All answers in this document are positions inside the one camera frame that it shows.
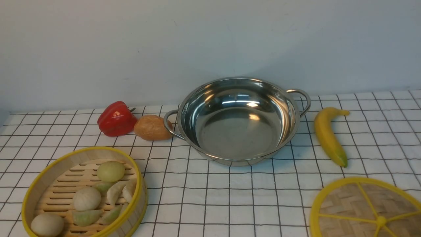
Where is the bamboo steamer basket yellow rim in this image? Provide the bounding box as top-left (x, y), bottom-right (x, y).
top-left (21, 146), bottom-right (148, 237)

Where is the woven bamboo lid yellow frame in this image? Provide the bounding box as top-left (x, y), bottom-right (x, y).
top-left (310, 177), bottom-right (421, 237)

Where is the brown potato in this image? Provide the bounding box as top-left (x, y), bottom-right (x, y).
top-left (134, 115), bottom-right (172, 141)

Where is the white checked tablecloth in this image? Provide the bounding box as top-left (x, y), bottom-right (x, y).
top-left (0, 90), bottom-right (421, 237)

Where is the red bell pepper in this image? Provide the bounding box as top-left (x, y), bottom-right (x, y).
top-left (97, 101), bottom-right (138, 137)

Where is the white dumpling right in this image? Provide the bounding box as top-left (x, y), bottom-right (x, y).
top-left (122, 179), bottom-right (137, 203)

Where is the white dumpling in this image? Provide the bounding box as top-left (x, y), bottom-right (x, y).
top-left (106, 181), bottom-right (127, 207)
top-left (122, 179), bottom-right (137, 203)

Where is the yellow banana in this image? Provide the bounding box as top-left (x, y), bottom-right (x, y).
top-left (314, 107), bottom-right (350, 168)

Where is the pale green round bun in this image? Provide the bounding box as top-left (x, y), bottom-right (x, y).
top-left (97, 161), bottom-right (125, 182)

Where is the white dumpling left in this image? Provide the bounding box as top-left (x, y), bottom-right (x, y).
top-left (106, 181), bottom-right (127, 207)

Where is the green dumpling behind buns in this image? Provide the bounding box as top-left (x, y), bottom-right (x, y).
top-left (93, 182), bottom-right (115, 196)

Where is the green dumpling front right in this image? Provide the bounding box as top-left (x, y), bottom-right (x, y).
top-left (99, 202), bottom-right (129, 225)

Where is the white round bun centre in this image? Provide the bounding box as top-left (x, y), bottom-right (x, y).
top-left (72, 187), bottom-right (101, 211)

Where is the white round bun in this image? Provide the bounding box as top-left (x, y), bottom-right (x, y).
top-left (72, 187), bottom-right (101, 211)
top-left (31, 213), bottom-right (64, 237)

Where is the green dumpling front left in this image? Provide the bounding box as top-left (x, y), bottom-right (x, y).
top-left (72, 210), bottom-right (103, 227)

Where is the white round bun front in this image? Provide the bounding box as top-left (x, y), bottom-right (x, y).
top-left (31, 213), bottom-right (64, 237)

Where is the stainless steel two-handled pot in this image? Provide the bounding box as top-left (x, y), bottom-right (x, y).
top-left (163, 77), bottom-right (311, 167)

